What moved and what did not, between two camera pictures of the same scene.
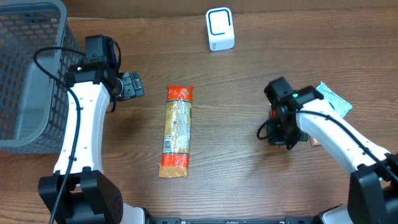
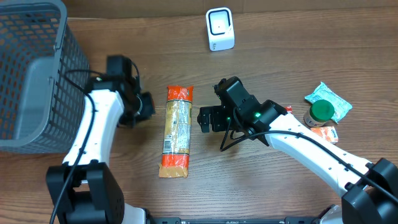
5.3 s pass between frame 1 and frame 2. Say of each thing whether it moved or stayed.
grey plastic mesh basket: stayed
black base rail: stayed
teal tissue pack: stayed
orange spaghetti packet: stayed
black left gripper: moved
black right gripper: moved
